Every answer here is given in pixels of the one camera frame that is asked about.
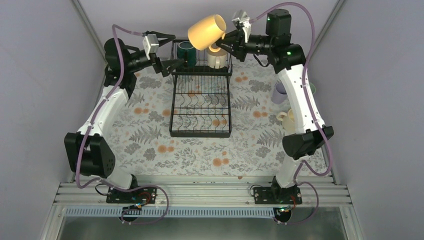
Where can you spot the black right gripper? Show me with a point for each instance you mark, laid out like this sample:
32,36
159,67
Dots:
238,45

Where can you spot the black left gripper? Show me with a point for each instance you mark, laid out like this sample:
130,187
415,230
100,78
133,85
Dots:
163,66

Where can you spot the yellow mug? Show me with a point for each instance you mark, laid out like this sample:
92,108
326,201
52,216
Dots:
206,32

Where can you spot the lavender plastic cup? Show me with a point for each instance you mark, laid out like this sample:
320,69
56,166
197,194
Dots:
279,94

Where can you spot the light green plastic cup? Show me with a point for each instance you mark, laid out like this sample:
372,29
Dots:
312,88

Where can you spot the cream ribbed mug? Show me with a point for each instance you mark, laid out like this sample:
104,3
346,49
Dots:
288,121

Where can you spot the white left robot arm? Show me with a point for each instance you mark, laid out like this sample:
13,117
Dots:
87,150

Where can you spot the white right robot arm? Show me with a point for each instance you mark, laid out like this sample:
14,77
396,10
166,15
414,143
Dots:
289,63

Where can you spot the cream mug on upper rack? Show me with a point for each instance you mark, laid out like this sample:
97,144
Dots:
216,59

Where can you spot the dark teal mug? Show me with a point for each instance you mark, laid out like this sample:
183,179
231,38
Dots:
187,52

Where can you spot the floral table mat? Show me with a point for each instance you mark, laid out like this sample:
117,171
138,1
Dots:
141,142

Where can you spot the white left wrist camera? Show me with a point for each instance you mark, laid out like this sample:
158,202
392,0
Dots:
150,44

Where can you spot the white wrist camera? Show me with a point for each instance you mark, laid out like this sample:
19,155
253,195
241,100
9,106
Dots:
150,44
242,20

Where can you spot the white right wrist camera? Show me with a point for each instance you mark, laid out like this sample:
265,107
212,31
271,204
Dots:
242,20

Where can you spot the black wire dish rack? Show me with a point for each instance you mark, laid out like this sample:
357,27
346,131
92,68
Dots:
201,98

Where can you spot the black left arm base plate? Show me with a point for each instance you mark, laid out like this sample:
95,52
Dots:
146,195

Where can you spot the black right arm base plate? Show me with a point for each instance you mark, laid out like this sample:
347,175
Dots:
277,196

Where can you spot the aluminium front rail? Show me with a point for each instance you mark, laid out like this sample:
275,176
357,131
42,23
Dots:
201,196

